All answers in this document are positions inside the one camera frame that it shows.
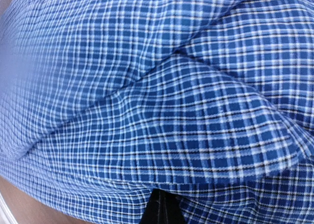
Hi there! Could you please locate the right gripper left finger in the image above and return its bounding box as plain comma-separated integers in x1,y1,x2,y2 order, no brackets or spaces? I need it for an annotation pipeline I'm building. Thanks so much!
140,189,163,224

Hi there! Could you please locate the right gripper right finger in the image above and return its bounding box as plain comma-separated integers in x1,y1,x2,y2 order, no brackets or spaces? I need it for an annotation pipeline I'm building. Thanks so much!
162,192,185,224

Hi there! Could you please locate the blue checkered shirt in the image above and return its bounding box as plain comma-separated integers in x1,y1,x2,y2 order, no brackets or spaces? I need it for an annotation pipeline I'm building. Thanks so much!
0,0,314,224

